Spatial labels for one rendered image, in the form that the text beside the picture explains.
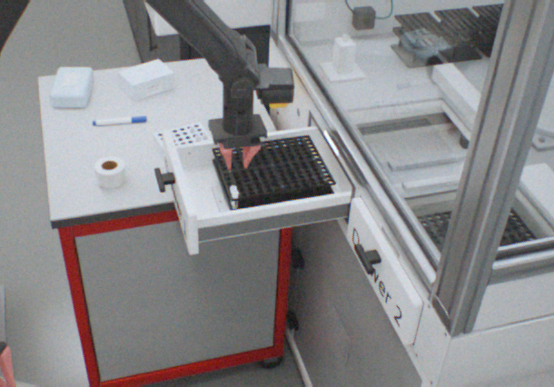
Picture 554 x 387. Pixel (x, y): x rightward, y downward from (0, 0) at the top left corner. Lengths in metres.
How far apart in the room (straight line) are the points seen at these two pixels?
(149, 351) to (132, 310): 0.18
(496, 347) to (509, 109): 0.49
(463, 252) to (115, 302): 1.04
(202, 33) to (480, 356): 0.69
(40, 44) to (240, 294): 2.33
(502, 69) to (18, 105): 2.81
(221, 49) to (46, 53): 2.76
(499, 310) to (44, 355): 1.56
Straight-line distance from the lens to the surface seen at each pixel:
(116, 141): 1.89
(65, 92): 2.02
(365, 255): 1.36
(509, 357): 1.35
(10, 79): 3.73
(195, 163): 1.66
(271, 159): 1.58
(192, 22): 1.13
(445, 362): 1.27
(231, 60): 1.21
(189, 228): 1.42
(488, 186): 1.02
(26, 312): 2.55
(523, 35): 0.92
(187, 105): 2.01
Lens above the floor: 1.85
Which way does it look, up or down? 39 degrees down
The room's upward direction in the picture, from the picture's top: 3 degrees clockwise
